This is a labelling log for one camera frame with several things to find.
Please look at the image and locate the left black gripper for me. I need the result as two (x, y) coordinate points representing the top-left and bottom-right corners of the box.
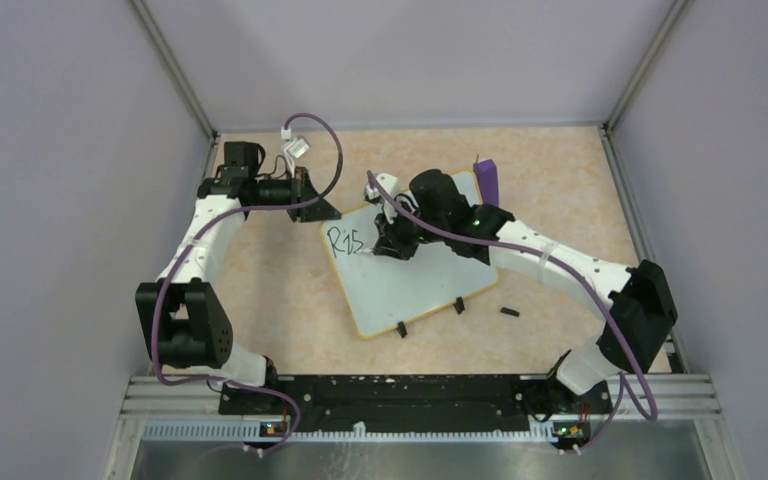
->
(252, 166), (341, 222)

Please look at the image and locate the black marker cap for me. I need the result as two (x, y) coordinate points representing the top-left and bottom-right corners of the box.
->
(500, 307), (521, 317)

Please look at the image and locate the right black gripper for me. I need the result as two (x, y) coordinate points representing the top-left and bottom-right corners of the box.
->
(375, 197), (449, 261)

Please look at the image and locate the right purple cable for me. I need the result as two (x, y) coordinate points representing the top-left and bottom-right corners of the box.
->
(365, 170), (660, 455)

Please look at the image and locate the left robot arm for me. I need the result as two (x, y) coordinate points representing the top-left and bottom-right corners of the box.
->
(135, 136), (341, 414)

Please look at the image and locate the purple eraser holder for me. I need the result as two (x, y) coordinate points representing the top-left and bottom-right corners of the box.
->
(473, 158), (500, 206)

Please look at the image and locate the white cable duct rail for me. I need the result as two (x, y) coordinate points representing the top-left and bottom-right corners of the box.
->
(142, 420), (557, 443)

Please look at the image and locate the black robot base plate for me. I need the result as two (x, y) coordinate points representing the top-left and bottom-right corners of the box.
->
(218, 374), (613, 433)

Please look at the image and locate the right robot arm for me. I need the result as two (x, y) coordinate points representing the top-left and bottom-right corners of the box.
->
(364, 169), (678, 412)

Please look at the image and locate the yellow-framed whiteboard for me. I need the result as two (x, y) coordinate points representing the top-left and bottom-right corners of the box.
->
(320, 204), (499, 340)

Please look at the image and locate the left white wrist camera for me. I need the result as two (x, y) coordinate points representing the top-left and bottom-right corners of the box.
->
(280, 128), (310, 160)

